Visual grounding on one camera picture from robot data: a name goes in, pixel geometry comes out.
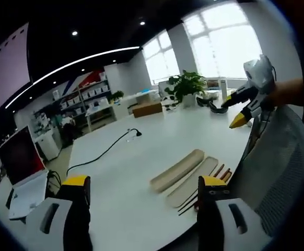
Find tall white box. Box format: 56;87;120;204
219;78;229;103

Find small green plant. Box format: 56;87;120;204
107;90;124;103

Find black cable with plug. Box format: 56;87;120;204
66;128;143;176

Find grey mesh office chair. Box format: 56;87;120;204
242;104;304;237

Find white laptop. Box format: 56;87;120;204
0;125;49;221

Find green potted plant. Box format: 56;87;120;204
164;69;208;108

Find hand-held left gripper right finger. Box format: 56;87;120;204
196;175;271;251

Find brown cardboard box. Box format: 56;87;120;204
132;101;163;119

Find long ceiling light strip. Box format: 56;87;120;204
4;45;141;109

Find large wall screen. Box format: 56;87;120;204
0;22;33;128

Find white storage shelf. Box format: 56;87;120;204
51;73;118;133

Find beige cutlery case lid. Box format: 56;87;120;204
149;149;205;195

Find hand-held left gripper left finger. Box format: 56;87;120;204
26;175;93;251

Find dark chopstick utensil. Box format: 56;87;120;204
178;198;200;217
177;193;201;214

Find black headset goggles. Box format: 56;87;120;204
195;95;230;115

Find beige cutlery case base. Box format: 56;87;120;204
166;156;220;209

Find black cable bundle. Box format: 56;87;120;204
45;169;63;196

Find wooden handle utensil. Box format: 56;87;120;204
220;168;232;183
213;164;225;177

